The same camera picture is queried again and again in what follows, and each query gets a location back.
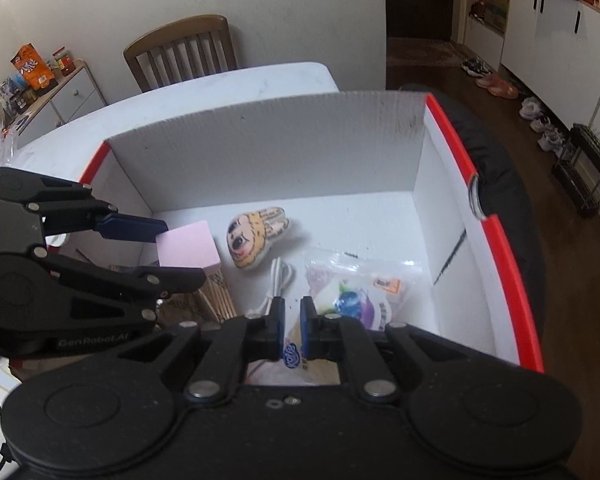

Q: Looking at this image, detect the white sneaker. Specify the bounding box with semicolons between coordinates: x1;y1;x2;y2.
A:
537;130;574;154
530;114;566;134
520;96;551;121

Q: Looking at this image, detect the black shoe rack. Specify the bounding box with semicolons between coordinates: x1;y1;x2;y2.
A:
552;123;600;219

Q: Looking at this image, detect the white floor cabinet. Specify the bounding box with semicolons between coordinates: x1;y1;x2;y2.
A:
500;0;600;127

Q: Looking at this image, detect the red sauce jar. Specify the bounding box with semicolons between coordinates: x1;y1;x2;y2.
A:
52;49;76;77

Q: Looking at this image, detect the white usb cable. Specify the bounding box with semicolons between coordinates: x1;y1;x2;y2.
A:
245;256;296;317

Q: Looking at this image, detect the white marble desktop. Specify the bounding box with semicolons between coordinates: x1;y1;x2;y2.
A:
0;62;342;480

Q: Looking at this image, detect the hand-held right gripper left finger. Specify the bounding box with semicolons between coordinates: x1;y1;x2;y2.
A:
112;296;287;405

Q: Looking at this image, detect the wooden chair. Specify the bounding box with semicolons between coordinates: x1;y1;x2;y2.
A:
123;15;239;93

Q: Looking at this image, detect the white side cabinet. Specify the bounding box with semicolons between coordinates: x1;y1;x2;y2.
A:
2;59;109;149

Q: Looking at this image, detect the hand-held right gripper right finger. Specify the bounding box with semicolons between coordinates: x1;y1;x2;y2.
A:
299;295;474;404

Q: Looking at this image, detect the orange snack bag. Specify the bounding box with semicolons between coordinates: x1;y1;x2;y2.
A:
11;43;56;91

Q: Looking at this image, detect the toothpick packet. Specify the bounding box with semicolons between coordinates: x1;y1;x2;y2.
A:
200;269;237;322

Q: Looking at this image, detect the pink slipper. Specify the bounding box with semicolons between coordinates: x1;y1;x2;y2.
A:
476;74;520;100

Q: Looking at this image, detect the black sneaker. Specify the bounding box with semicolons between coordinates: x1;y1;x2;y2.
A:
461;57;491;77

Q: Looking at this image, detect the pink sticky note pad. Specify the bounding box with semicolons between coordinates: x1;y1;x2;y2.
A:
156;221;222;269

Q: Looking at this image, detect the blue snack packet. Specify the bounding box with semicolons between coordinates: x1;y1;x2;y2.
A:
0;75;29;112

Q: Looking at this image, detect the small rabbit-eared plush toy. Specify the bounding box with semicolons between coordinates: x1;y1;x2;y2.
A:
225;206;292;272

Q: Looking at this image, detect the red cardboard box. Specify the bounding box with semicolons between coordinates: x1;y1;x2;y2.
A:
77;91;546;373

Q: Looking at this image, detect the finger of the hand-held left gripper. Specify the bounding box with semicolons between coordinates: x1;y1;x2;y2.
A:
26;246;207;324
26;174;170;241

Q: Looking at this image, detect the blueberry yogurt pouch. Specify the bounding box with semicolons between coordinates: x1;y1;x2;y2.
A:
252;247;424;386

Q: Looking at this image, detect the bronze foil wrapper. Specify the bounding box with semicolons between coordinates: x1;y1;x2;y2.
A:
155;290;222;332

